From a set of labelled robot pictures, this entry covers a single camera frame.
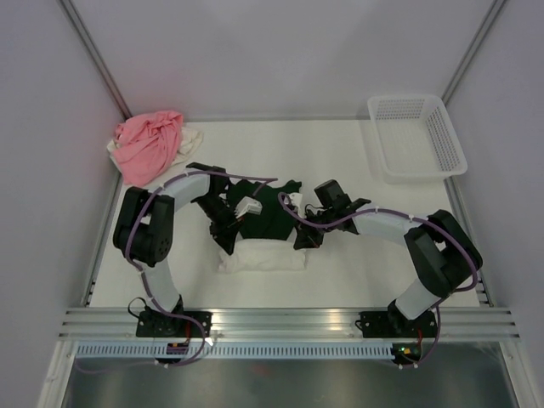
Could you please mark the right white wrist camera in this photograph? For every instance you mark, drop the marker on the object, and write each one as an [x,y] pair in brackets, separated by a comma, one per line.
[295,202]

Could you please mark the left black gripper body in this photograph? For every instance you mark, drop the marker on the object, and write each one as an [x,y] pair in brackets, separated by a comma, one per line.
[223,220]

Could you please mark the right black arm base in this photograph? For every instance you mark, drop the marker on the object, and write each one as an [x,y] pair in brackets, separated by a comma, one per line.
[378,324]

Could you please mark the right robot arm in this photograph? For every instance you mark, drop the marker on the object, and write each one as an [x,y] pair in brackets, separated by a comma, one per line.
[443,256]

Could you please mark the aluminium mounting rail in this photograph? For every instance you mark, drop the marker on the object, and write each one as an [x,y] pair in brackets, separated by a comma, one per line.
[457,324]

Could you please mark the white slotted cable duct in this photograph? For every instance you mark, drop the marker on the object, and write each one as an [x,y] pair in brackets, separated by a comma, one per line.
[230,350]

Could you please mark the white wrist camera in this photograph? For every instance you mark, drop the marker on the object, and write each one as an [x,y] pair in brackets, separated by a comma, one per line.
[248,205]
[295,202]

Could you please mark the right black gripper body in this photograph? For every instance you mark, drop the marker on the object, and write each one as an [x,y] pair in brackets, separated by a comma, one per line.
[315,234]

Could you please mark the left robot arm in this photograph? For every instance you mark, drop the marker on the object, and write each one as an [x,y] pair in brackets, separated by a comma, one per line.
[145,225]

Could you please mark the cream white t-shirt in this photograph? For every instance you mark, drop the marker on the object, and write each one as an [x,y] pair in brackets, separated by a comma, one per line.
[190,142]

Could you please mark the pink t-shirt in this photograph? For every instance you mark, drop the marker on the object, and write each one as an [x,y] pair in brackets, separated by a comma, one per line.
[146,145]

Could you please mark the white plastic basket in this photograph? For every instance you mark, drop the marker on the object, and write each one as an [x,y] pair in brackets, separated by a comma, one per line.
[416,141]

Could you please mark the white and green t-shirt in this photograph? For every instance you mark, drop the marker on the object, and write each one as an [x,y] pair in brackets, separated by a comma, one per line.
[265,242]

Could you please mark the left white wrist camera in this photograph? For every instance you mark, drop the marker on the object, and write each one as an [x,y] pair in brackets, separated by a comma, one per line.
[248,205]

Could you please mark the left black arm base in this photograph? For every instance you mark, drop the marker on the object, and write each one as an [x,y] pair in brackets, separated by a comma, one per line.
[153,324]

